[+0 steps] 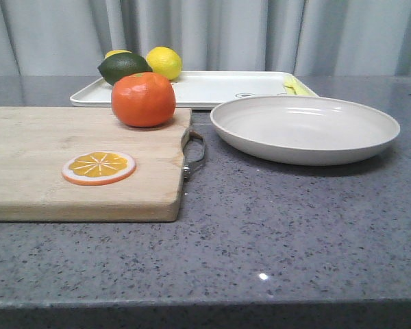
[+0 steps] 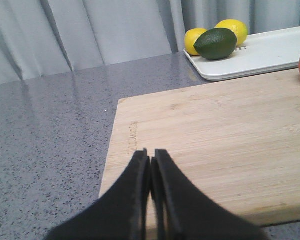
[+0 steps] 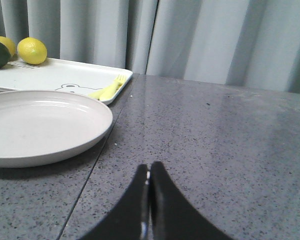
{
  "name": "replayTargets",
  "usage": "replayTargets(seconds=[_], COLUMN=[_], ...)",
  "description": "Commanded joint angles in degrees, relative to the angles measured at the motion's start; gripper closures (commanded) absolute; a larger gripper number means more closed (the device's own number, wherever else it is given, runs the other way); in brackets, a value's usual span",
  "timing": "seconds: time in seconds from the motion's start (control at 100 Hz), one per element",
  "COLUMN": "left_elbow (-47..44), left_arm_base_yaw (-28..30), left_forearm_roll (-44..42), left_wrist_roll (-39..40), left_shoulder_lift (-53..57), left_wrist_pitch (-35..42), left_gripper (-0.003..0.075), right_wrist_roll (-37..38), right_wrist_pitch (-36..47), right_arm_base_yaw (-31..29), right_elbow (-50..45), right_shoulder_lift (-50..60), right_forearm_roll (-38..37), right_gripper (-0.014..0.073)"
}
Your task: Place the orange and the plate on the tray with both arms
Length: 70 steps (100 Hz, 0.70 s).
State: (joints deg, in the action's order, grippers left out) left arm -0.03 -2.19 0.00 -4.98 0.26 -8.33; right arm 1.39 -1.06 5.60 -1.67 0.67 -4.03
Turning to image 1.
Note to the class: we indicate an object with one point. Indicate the metal cutting board handle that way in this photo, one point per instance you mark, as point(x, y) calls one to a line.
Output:
point(191, 164)

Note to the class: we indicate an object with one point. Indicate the beige round plate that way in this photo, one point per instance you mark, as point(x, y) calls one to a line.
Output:
point(299, 130)

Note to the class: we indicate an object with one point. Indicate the white rectangular tray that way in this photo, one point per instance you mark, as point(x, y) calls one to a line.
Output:
point(199, 90)

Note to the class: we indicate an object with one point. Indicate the yellow lemon behind lime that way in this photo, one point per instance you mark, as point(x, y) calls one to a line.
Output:
point(114, 52)

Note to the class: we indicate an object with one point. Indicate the grey curtain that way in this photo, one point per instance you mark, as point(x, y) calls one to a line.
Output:
point(339, 38)

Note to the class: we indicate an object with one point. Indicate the wooden cutting board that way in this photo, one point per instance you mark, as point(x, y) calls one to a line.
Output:
point(36, 142)

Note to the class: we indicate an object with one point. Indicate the orange toy mandarin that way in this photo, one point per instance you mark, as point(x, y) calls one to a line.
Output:
point(143, 100)

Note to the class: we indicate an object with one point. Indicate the pale yellow utensil right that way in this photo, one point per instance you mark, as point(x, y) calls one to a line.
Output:
point(308, 92)

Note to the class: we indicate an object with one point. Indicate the green lime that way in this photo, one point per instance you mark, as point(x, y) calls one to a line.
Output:
point(120, 65)

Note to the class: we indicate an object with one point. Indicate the orange slice toy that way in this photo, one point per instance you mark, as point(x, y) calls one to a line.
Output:
point(98, 168)

